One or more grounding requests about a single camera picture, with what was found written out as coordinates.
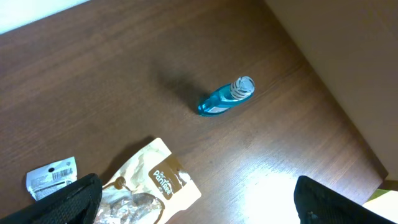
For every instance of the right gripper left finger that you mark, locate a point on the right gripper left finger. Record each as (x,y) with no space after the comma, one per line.
(76,203)

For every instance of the silver foil snack packet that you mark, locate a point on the silver foil snack packet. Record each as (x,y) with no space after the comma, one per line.
(48,179)

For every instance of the beige PanTree snack pouch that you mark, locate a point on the beige PanTree snack pouch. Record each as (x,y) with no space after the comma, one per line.
(150,187)

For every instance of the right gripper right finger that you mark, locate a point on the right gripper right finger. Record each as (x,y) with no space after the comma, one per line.
(316,203)

